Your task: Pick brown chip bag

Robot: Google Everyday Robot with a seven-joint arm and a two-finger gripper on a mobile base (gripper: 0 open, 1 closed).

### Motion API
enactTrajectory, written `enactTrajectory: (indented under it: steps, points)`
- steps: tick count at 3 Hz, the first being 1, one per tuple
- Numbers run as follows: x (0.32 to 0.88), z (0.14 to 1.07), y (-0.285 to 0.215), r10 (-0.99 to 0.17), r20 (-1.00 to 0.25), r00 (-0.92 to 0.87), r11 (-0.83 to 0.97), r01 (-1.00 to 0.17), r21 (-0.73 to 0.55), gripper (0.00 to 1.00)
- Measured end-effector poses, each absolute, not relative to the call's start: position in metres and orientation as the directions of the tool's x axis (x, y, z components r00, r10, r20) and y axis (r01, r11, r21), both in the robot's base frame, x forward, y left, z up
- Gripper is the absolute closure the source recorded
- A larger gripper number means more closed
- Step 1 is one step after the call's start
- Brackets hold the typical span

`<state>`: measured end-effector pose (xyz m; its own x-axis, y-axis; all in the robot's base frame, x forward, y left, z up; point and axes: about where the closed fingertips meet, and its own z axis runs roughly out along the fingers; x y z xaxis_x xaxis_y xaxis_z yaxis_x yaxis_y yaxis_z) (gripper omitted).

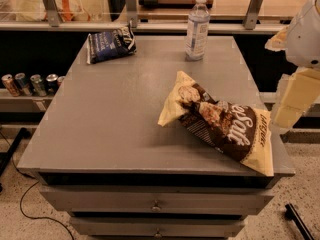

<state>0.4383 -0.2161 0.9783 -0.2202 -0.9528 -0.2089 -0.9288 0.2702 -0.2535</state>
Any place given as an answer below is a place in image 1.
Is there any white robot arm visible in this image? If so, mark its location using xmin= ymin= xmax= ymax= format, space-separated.
xmin=265 ymin=0 xmax=320 ymax=133

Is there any green soda can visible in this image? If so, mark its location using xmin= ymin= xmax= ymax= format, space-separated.
xmin=30 ymin=74 xmax=47 ymax=97

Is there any black stand leg right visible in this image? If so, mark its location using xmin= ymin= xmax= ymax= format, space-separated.
xmin=285 ymin=203 xmax=315 ymax=240

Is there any grey metal shelf rail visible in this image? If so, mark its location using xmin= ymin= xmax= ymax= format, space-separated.
xmin=0 ymin=0 xmax=296 ymax=34

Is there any upper grey drawer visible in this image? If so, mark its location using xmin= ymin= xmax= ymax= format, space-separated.
xmin=40 ymin=186 xmax=273 ymax=216

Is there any lower grey drawer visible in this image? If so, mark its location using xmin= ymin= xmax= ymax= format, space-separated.
xmin=70 ymin=217 xmax=245 ymax=238

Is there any brown and cream chip bag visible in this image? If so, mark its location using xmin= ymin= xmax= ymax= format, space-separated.
xmin=158 ymin=71 xmax=274 ymax=176

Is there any red soda can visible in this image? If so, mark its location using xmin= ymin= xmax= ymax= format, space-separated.
xmin=57 ymin=76 xmax=65 ymax=87

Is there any low grey can shelf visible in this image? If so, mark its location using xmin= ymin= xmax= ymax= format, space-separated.
xmin=0 ymin=88 xmax=53 ymax=113

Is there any dark blue chip bag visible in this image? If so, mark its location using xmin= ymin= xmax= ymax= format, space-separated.
xmin=87 ymin=25 xmax=136 ymax=64

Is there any grey drawer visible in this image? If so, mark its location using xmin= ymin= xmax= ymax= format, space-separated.
xmin=40 ymin=186 xmax=273 ymax=216
xmin=70 ymin=217 xmax=245 ymax=238

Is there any black stand leg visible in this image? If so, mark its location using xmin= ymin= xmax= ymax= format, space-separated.
xmin=0 ymin=127 xmax=32 ymax=193
xmin=285 ymin=203 xmax=315 ymax=240

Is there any dark soda can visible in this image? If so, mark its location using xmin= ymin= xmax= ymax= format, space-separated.
xmin=46 ymin=74 xmax=58 ymax=94

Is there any black floor cable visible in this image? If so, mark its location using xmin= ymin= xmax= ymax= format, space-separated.
xmin=0 ymin=130 xmax=76 ymax=240

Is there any white orange plastic bag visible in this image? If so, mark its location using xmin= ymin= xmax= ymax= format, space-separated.
xmin=15 ymin=0 xmax=103 ymax=22

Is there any clear plastic water bottle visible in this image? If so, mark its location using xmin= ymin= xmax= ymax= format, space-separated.
xmin=185 ymin=0 xmax=210 ymax=61

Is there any blue soda can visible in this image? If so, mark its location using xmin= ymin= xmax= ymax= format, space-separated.
xmin=15 ymin=73 xmax=32 ymax=96

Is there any grey drawer cabinet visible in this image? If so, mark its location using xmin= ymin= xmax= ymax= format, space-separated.
xmin=18 ymin=36 xmax=294 ymax=240

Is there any black stand leg left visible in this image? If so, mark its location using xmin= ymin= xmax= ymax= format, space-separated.
xmin=0 ymin=127 xmax=32 ymax=193

